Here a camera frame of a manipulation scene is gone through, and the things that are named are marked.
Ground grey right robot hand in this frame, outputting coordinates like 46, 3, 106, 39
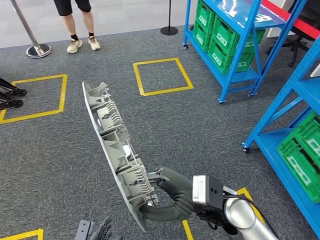
138, 166, 195, 223

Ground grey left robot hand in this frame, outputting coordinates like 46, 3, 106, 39
89, 216, 113, 240

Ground silver wheel hubcap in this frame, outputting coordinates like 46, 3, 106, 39
82, 81, 159, 233

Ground blue metal shelf rack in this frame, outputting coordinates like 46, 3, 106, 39
182, 0, 288, 104
242, 33, 320, 238

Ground black tripod legs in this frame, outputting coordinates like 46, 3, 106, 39
0, 77, 27, 112

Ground person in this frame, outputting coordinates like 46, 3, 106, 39
53, 0, 101, 55

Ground red barrier belt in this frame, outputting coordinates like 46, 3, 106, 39
261, 0, 320, 41

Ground black office chair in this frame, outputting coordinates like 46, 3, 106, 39
266, 0, 320, 67

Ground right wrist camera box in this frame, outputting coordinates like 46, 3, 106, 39
192, 174, 224, 206

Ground black barrier post with base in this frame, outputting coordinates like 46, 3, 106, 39
160, 0, 179, 36

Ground chrome barrier post with base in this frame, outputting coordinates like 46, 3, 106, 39
10, 0, 52, 60

